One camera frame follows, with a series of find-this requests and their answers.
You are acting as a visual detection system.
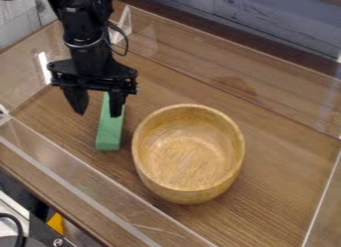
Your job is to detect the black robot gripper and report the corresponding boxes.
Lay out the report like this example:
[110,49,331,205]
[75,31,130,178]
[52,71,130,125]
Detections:
[47,45,138,118]

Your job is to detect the green rectangular block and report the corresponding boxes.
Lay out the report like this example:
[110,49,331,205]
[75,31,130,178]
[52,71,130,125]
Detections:
[95,94,125,151]

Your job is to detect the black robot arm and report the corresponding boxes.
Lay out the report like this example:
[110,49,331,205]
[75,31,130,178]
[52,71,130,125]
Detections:
[47,0,138,118]

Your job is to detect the brown wooden bowl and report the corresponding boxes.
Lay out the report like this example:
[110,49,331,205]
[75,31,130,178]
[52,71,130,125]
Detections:
[133,104,246,204]

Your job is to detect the clear acrylic tray walls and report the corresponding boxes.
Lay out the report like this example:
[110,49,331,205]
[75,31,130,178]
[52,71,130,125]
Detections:
[0,1,341,247]

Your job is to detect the yellow label on equipment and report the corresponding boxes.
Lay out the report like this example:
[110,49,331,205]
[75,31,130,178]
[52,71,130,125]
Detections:
[47,213,66,234]

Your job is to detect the black equipment with screw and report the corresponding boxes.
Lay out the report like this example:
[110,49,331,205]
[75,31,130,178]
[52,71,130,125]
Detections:
[26,221,76,247]

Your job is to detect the clear acrylic corner bracket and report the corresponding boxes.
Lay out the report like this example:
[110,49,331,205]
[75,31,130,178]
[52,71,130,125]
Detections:
[110,5,133,45]

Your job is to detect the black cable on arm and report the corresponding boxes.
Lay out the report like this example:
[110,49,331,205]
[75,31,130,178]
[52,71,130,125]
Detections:
[106,21,131,58]

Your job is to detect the black cable lower left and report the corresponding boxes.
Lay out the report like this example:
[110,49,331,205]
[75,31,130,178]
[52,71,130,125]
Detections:
[0,212,26,247]

